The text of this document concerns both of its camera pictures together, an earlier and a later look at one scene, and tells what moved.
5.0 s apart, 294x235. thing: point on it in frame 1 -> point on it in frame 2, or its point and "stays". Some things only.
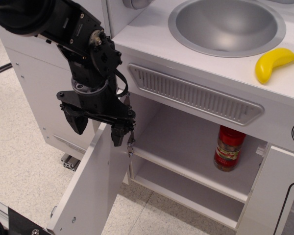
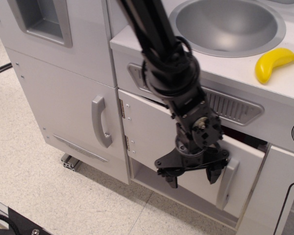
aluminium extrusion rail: [70, 162] stays
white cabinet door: [89, 203] -> [152, 134]
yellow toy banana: [274, 58] stays
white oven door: [275, 204] stays
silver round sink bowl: [228, 28] stays
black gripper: [105, 105] -> [181, 158]
